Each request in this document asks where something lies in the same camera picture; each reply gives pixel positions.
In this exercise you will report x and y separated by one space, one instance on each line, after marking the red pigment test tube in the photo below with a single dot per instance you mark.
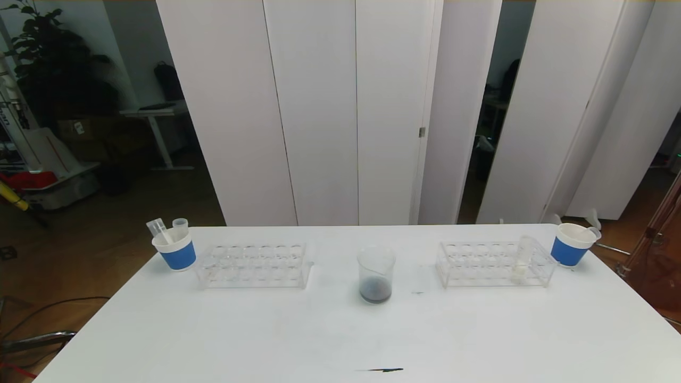
591 232
180 224

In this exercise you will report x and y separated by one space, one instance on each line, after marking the blue pigment test tube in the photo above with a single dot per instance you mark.
158 229

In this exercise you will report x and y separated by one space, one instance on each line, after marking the clear glass beaker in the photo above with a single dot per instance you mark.
376 292

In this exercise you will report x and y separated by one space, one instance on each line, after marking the clear acrylic test tube rack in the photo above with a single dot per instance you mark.
258 267
489 263

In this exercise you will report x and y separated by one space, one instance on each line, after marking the pale yellow pigment test tube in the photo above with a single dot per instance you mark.
520 271

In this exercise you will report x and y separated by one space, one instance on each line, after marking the white folding partition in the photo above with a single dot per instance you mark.
553 106
319 106

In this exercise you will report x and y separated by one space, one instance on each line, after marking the white blue paper cup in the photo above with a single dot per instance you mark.
566 251
178 256

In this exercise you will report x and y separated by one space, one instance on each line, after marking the white office desk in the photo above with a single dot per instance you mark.
154 111

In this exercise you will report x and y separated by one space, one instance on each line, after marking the black backpack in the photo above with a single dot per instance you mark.
168 82

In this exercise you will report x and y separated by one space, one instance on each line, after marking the brown cardboard box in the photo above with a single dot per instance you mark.
80 127

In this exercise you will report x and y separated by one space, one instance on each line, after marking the silver metal rod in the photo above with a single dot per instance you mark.
612 247

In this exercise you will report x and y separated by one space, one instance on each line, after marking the white machine with column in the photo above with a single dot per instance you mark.
53 154

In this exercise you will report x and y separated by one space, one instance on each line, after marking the red flat item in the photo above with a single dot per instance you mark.
32 179

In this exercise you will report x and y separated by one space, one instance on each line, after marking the dark green potted plant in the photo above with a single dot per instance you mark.
53 69

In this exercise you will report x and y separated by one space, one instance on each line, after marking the yellow black tool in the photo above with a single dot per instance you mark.
16 199

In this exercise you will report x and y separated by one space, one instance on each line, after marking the grey metal floor leg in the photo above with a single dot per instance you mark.
42 338

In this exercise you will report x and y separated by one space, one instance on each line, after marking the black floor socket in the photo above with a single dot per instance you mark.
8 251

